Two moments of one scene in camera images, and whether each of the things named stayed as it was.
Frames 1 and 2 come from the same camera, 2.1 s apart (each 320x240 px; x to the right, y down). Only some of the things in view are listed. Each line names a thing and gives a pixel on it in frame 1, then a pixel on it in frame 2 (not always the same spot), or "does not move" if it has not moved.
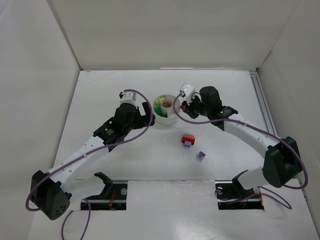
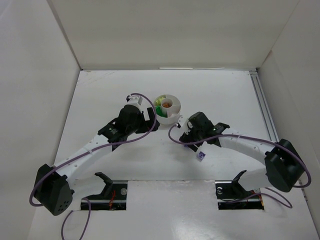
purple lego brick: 200,155 does not move
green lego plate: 158,110 does not move
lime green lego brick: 158,101 does not move
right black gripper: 189,109 → 187,135
